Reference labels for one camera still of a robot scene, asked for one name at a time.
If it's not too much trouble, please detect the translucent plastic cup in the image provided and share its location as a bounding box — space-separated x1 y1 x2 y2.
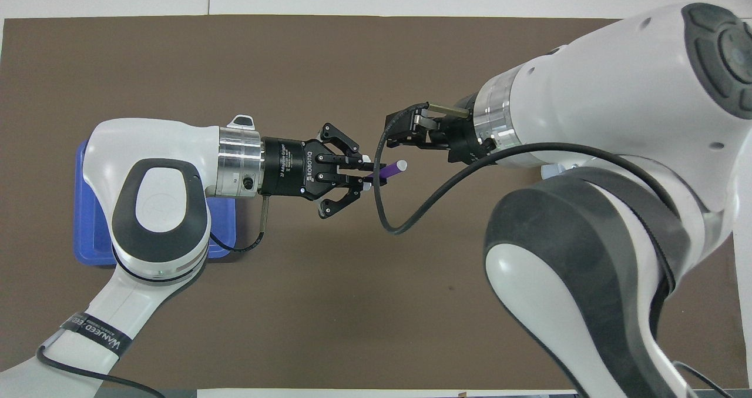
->
539 162 579 180

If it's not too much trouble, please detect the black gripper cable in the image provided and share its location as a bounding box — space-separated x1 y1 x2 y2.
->
36 195 271 398
374 141 714 235

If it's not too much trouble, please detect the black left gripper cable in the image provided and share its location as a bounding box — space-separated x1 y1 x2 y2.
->
36 195 271 398

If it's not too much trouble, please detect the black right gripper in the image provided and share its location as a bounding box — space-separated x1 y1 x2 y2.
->
383 95 500 165

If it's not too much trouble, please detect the purple marker pen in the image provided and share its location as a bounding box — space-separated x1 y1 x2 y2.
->
364 160 408 182

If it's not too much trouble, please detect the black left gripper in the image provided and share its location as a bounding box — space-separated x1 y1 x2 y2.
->
261 123 374 219

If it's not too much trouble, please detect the brown table mat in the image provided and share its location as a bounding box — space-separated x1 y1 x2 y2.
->
0 15 750 390

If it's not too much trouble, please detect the blue plastic tray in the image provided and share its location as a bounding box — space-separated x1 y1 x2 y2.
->
75 139 237 267

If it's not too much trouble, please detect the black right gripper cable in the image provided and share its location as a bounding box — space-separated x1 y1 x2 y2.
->
374 141 714 235

